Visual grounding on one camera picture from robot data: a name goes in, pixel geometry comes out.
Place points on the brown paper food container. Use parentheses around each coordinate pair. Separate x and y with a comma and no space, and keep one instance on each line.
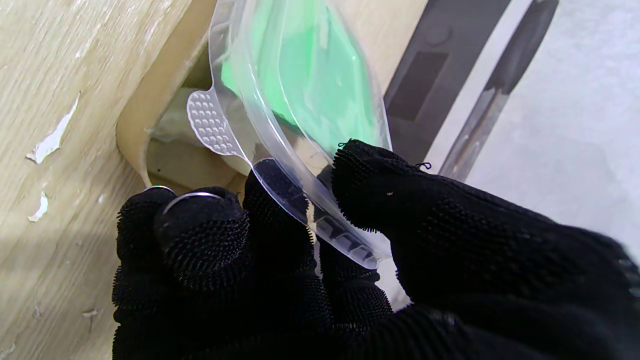
(145,110)

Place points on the dark long knife tray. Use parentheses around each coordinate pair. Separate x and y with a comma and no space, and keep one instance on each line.
(500,75)

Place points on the clear lid with green insert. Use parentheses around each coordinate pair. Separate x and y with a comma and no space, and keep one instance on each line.
(310,75)

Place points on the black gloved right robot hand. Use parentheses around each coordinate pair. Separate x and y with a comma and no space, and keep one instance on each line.
(450,280)

